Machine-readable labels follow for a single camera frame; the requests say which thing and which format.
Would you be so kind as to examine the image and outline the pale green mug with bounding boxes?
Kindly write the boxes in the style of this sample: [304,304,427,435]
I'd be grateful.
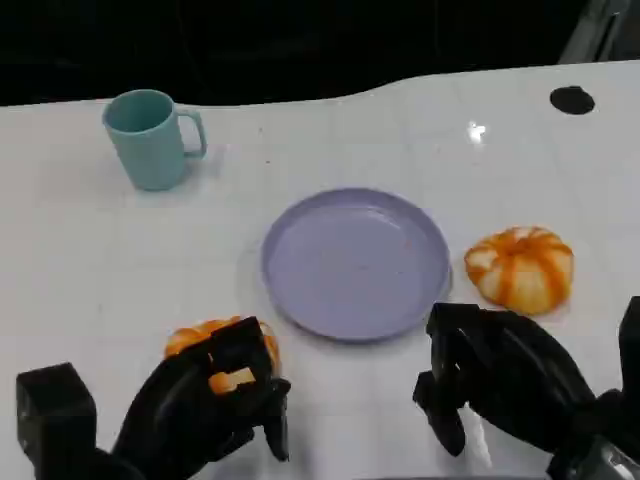
[102,88,208,192]

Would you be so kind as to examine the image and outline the black round table grommet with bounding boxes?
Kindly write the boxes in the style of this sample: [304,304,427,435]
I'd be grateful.
[549,85,597,116]

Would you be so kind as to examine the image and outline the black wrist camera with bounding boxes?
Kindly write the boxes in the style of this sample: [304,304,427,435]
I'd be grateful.
[15,362,98,454]
[618,295,640,397]

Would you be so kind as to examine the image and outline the lilac plate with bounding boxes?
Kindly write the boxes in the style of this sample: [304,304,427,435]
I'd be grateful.
[260,187,452,345]

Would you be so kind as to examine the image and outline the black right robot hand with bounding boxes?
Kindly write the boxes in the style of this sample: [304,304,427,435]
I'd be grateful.
[412,301,597,458]

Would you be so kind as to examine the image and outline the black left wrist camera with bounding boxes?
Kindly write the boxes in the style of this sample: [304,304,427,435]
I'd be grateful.
[15,362,98,454]

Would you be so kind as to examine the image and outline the grey metal frame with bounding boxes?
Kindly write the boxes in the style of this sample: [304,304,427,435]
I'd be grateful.
[557,0,637,65]

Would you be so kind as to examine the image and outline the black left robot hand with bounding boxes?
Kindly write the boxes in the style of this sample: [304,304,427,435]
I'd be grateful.
[111,315,292,480]

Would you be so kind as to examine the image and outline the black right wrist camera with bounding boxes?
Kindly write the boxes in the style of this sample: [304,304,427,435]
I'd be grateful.
[618,295,640,397]

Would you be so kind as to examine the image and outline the orange white toy bread roll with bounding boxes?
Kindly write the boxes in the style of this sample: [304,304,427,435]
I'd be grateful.
[164,315,282,397]
[463,225,575,316]

